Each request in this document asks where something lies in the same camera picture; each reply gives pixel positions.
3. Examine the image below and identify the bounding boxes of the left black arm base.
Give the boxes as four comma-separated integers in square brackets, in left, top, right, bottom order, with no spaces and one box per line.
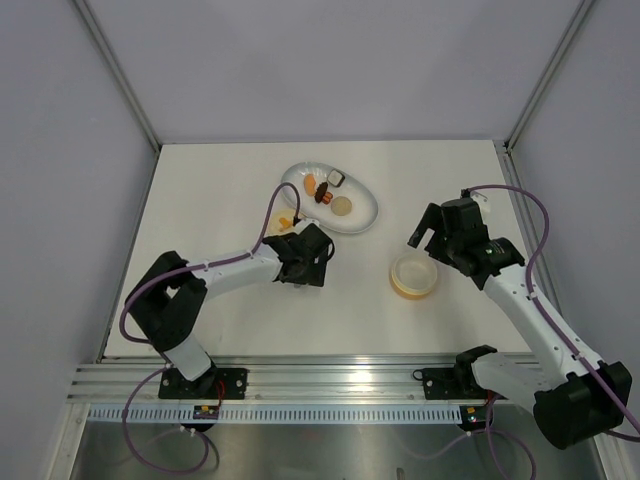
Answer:
[158,368,249,400]

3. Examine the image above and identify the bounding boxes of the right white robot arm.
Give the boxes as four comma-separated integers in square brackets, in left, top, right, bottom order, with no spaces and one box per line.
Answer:
[408,197,632,449]

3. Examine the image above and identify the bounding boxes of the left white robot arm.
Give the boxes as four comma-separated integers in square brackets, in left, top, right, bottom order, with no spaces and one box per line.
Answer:
[120,235,335,398]

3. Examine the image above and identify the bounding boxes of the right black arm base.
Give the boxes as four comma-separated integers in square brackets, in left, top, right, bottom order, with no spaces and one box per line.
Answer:
[411,367,496,402]

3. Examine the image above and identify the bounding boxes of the cream lunch box lid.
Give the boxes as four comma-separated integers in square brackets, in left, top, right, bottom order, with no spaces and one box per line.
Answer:
[266,208,295,237]

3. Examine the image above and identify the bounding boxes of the round cream lunch box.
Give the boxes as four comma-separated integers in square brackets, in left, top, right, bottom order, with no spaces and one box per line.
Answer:
[389,251,438,300]

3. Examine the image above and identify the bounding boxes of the round beige cookie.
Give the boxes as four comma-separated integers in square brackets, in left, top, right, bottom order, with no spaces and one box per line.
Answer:
[331,196,353,216]

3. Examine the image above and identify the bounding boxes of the white oval plate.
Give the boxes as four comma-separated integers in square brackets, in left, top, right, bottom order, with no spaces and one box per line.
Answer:
[281,161,379,234]

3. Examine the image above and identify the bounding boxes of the dark brown food piece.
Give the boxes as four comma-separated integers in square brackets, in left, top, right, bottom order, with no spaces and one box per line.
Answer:
[314,182,328,203]

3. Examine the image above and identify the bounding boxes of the white black sushi piece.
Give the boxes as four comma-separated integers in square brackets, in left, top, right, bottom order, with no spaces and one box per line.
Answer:
[327,170,345,188]

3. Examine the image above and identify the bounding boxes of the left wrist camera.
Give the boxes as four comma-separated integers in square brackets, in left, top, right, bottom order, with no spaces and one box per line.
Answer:
[262,222,335,261]

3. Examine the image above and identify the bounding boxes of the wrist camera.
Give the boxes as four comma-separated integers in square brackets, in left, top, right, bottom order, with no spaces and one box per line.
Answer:
[262,222,335,261]
[461,189,491,215]

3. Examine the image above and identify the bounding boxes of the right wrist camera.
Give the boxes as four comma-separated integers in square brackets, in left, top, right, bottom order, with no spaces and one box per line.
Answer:
[461,189,491,215]

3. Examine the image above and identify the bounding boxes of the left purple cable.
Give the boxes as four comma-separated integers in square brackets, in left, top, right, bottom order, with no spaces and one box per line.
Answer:
[118,182,304,473]

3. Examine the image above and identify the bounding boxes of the purple cable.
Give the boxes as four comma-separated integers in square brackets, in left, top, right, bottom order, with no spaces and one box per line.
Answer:
[118,182,304,473]
[399,182,640,480]

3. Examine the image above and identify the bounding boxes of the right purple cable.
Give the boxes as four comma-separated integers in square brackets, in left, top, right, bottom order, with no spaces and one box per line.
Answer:
[399,182,640,480]

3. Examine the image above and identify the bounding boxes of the aluminium front rail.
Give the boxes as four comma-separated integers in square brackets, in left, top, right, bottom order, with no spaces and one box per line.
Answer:
[67,353,546,405]

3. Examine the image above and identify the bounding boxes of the white slotted cable duct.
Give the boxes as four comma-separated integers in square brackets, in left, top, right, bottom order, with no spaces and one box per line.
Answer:
[88,404,463,425]

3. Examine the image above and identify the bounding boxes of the right aluminium frame post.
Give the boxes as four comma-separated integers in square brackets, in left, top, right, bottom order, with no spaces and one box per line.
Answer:
[503,0,598,155]

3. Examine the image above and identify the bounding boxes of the aluminium frame post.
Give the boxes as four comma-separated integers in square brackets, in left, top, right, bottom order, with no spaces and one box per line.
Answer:
[69,0,162,157]
[503,0,598,155]

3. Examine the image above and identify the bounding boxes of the left aluminium frame post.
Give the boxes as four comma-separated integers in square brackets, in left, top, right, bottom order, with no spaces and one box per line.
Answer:
[69,0,162,157]

